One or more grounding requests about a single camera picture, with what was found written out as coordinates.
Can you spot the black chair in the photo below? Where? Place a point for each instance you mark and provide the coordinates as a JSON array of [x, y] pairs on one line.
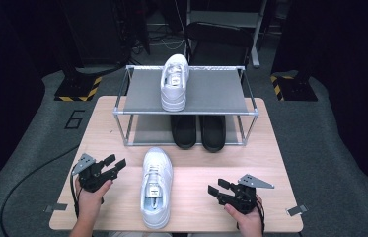
[[217, 33]]

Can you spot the person's light trousers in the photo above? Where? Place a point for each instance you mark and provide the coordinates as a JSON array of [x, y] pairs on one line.
[[138, 235]]

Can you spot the person's left hand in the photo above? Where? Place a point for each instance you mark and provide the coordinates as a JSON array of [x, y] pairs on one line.
[[89, 204]]

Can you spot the white metal desk frame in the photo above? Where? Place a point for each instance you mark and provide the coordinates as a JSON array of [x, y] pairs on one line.
[[224, 18]]

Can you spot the person's right hand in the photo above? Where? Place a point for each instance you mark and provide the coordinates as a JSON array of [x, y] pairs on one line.
[[250, 225]]

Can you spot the dark curtain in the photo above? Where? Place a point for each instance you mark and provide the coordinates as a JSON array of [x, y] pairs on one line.
[[352, 65], [4, 82]]

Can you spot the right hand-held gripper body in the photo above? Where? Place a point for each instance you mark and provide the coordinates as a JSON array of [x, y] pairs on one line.
[[242, 197]]

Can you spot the metal shoe rack grey shelves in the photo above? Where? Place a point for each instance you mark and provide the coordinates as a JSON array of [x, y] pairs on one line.
[[217, 92]]

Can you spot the black slipper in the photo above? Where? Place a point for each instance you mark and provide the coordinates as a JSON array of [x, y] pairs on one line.
[[212, 138], [184, 135]]

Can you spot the black stand base striped edge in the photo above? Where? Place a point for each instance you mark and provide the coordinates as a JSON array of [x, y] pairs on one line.
[[74, 87], [298, 90]]

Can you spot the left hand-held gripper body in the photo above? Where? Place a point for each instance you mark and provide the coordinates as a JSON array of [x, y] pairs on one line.
[[92, 177]]

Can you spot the grey tape strip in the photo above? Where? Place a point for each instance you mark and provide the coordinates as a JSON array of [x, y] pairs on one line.
[[56, 208], [296, 210]]

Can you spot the white sneaker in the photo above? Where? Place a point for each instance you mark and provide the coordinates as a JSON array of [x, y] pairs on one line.
[[173, 98], [157, 158]]

